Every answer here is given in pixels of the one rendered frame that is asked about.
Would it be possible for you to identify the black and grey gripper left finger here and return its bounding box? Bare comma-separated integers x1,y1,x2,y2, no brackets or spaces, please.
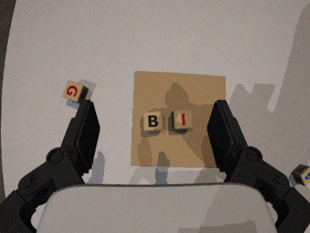
0,99,100,233

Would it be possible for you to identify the tan letter block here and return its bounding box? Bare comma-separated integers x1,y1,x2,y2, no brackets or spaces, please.
292,165,310,186
143,111,163,131
172,109,193,130
62,80,89,103

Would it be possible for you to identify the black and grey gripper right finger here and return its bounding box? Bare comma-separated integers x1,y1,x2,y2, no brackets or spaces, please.
207,100,310,233

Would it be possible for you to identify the tan square mat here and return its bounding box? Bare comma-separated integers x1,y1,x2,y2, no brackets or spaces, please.
131,71,226,167

